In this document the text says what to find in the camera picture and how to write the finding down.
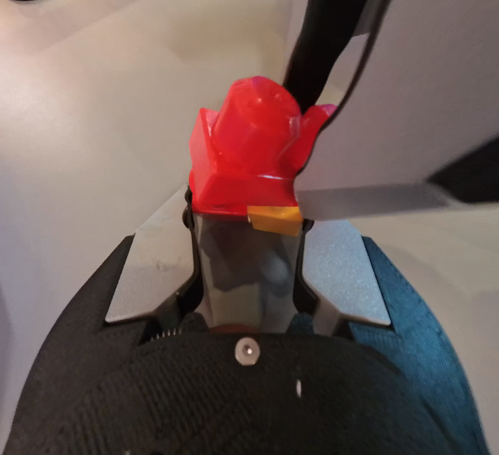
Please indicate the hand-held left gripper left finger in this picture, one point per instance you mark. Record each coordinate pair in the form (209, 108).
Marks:
(156, 267)

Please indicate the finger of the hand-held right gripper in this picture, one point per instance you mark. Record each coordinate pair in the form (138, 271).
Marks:
(331, 14)
(409, 111)

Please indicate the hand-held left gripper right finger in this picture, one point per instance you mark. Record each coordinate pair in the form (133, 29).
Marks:
(343, 267)

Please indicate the orange single-stud block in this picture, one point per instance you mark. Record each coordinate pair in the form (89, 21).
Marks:
(275, 221)

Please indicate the red two-stud block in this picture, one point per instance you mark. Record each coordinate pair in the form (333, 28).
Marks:
(253, 143)

